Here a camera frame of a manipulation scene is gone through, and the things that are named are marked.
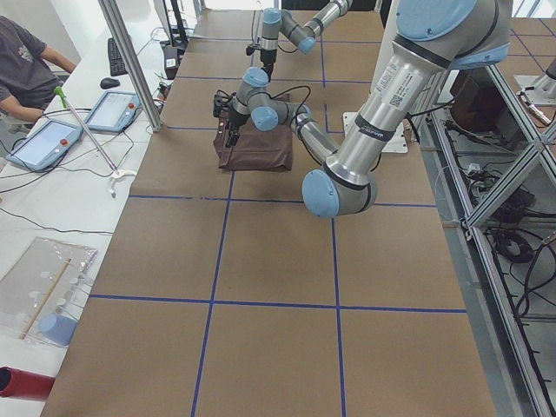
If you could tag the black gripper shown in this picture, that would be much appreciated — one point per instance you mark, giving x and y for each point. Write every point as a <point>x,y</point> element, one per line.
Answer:
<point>234,118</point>
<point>266,57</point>

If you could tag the dark brown t-shirt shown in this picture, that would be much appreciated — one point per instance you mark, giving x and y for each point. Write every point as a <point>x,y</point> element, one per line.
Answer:
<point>255,150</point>

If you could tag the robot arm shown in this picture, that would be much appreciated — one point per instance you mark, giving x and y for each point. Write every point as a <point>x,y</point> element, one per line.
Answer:
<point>432,36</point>
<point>303,37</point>

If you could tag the far teach pendant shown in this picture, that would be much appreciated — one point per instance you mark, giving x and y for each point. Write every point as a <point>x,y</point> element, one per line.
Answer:
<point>113,112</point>

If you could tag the teach pendant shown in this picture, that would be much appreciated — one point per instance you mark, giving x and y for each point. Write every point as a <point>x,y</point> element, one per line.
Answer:
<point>45,146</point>
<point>113,112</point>

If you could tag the reacher grabber tool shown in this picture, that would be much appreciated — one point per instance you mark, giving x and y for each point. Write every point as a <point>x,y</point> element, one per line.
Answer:
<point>116,173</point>

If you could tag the black keyboard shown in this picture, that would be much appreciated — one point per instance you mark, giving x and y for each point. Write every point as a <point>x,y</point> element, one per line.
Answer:
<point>117,66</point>

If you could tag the black computer mouse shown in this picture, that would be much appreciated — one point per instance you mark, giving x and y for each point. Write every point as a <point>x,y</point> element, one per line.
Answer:
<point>109,83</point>

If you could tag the brown paper table cover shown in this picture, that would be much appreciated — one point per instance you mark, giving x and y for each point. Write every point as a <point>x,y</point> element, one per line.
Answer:
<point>221,295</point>

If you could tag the near teach pendant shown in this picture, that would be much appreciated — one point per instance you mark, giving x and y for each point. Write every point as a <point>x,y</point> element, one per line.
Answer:
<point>45,146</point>

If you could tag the seated person grey shirt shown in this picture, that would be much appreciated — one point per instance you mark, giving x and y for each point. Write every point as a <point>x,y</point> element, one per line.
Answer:
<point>27,82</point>

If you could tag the plastic sleeve with cardboard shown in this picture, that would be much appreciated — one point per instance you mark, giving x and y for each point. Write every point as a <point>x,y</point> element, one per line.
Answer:
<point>40,255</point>

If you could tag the blue plastic cup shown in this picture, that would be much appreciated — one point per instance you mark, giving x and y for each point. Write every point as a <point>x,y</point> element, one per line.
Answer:
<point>58,328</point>

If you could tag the red cylinder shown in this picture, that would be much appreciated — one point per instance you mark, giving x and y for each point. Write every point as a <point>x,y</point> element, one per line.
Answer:
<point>25,385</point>

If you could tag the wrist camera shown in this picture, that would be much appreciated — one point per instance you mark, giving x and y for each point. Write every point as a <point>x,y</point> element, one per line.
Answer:
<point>221,101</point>
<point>252,48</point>

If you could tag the aluminium frame post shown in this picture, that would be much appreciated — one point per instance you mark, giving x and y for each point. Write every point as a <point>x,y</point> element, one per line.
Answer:
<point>119,32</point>

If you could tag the aluminium frame side rack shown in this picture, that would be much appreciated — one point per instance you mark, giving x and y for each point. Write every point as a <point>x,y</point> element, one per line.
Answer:
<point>490,139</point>

